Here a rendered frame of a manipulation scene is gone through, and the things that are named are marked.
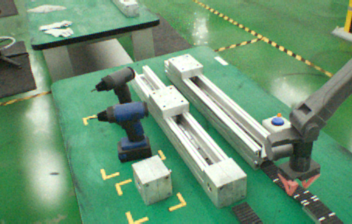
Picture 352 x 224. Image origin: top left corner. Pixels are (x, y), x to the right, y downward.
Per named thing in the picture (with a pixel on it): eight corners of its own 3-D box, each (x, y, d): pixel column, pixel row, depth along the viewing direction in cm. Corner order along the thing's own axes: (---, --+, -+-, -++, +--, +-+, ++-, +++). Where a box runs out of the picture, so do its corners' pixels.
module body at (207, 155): (231, 179, 115) (231, 159, 110) (203, 190, 112) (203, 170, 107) (149, 80, 177) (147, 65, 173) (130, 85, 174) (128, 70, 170)
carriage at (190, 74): (203, 78, 162) (203, 65, 158) (182, 85, 159) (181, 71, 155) (189, 66, 175) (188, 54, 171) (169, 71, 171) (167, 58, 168)
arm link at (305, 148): (318, 137, 93) (307, 125, 97) (294, 142, 92) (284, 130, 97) (315, 157, 96) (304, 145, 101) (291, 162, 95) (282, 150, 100)
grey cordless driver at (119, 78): (144, 113, 152) (136, 68, 140) (106, 134, 141) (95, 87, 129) (133, 106, 157) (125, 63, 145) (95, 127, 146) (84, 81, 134)
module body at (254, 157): (278, 160, 121) (280, 141, 116) (253, 170, 118) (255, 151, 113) (183, 71, 183) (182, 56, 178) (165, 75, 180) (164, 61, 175)
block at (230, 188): (252, 195, 109) (253, 173, 103) (217, 209, 105) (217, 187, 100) (237, 176, 116) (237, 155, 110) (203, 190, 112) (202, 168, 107)
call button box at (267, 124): (291, 138, 130) (293, 124, 127) (270, 145, 127) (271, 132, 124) (278, 127, 137) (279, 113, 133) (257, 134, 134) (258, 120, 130)
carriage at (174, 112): (189, 117, 137) (189, 102, 133) (164, 125, 134) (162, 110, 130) (174, 99, 149) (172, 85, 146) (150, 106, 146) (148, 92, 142)
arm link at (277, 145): (321, 124, 88) (303, 106, 95) (277, 133, 86) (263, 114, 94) (315, 160, 94) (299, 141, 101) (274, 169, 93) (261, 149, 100)
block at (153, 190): (179, 192, 112) (177, 170, 107) (146, 206, 108) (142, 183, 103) (166, 173, 120) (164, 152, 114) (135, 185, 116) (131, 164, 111)
